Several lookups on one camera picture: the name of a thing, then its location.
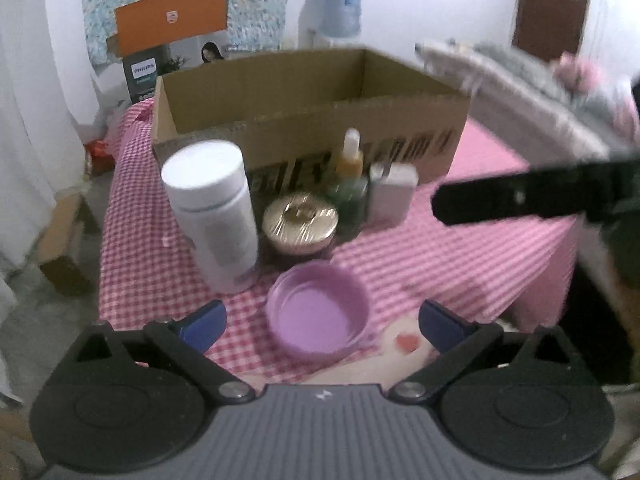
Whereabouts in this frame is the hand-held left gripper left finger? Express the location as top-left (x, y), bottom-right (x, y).
top-left (75, 300), bottom-right (256, 406)

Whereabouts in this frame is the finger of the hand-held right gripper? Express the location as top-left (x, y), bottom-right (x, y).
top-left (431, 159), bottom-right (640, 227)

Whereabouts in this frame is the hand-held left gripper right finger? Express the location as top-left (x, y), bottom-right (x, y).
top-left (387, 300), bottom-right (576, 406)

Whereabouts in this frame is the white plastic bottle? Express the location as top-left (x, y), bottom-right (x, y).
top-left (161, 141), bottom-right (260, 295)

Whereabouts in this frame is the purple plastic lid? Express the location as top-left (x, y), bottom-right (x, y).
top-left (265, 261), bottom-right (372, 361)

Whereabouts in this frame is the white charger plug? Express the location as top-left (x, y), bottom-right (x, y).
top-left (367, 161), bottom-right (420, 228)

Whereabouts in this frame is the gold lid jar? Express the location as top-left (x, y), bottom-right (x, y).
top-left (262, 195), bottom-right (340, 268)

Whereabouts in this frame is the green dropper bottle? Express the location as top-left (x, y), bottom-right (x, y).
top-left (327, 128), bottom-right (370, 241)

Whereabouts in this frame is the brown cardboard box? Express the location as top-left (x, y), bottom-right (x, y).
top-left (151, 47), bottom-right (472, 196)

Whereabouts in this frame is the pink checkered cloth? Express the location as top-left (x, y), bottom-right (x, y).
top-left (97, 97), bottom-right (581, 386)

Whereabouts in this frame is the grey green blanket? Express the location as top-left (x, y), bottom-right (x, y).
top-left (472, 41), bottom-right (640, 141)

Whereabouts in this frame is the pink plush item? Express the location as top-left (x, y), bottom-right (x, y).
top-left (552, 52), bottom-right (603, 93)

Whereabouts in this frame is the wooden stool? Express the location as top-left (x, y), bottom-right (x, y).
top-left (37, 190), bottom-right (103, 296)

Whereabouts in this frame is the brown door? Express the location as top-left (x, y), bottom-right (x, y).
top-left (511, 0), bottom-right (595, 63)

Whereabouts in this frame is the red snack packet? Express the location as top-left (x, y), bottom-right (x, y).
top-left (82, 137), bottom-right (118, 178)

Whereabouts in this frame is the white curtain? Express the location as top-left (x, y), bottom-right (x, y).
top-left (0, 25), bottom-right (101, 281)

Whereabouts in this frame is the orange printed product box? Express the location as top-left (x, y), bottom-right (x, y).
top-left (107, 0), bottom-right (232, 106)

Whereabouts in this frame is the floral wall cloth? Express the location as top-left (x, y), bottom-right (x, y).
top-left (81, 0), bottom-right (308, 68)

